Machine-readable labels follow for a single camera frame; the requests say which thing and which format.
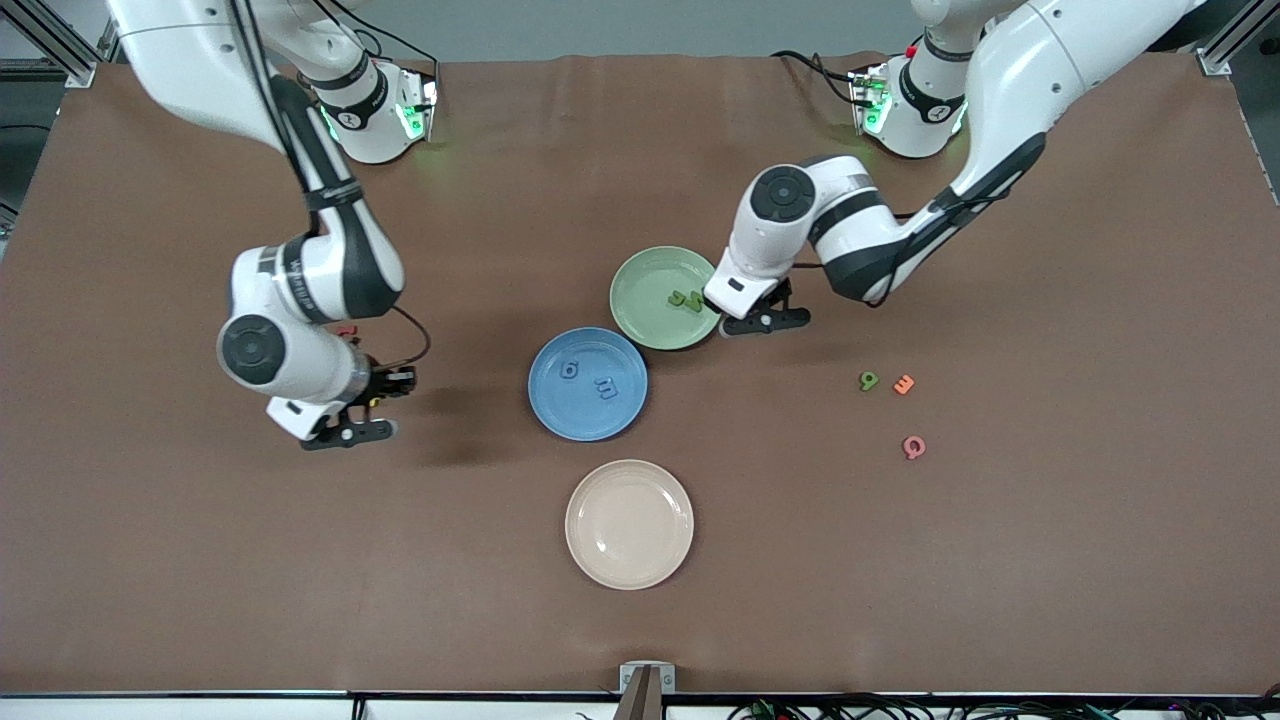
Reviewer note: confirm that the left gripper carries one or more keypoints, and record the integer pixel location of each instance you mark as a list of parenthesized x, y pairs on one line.
[(711, 305)]

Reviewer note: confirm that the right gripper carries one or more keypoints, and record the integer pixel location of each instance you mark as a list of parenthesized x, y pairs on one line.
[(381, 384)]

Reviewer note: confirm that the green foam letter N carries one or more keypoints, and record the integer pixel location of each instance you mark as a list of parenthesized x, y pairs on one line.
[(694, 302)]

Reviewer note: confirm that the green foam number nine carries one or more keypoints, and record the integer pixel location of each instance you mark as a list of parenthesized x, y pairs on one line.
[(869, 381)]

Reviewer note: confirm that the blue foam letter E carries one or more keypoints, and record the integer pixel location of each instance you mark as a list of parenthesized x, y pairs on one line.
[(607, 388)]

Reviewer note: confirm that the blue foam number six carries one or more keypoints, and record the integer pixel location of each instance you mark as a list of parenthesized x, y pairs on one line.
[(570, 371)]

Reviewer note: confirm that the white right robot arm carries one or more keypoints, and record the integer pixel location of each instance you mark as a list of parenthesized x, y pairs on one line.
[(190, 60)]

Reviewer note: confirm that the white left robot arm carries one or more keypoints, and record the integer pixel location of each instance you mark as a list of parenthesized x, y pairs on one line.
[(1030, 70)]

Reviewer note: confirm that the green plate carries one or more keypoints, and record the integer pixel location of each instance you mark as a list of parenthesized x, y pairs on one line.
[(645, 300)]

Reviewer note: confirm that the orange foam letter E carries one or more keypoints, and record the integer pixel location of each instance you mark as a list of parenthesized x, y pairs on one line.
[(904, 384)]

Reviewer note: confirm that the blue plate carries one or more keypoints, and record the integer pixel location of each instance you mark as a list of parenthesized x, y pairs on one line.
[(580, 410)]

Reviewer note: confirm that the pink foam letter Q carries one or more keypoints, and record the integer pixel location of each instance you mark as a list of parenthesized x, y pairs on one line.
[(914, 447)]

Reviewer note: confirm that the beige plate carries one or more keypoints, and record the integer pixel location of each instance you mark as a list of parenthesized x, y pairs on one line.
[(629, 524)]

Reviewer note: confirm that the brown table cloth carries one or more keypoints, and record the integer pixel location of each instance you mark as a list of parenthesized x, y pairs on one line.
[(640, 620)]

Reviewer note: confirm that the grey metal bracket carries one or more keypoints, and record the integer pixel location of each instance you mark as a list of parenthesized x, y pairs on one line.
[(628, 678)]

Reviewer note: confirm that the brown camera post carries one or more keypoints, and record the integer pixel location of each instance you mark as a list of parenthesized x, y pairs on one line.
[(642, 702)]

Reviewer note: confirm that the aluminium frame profile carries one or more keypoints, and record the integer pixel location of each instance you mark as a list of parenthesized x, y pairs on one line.
[(1215, 62), (78, 72)]

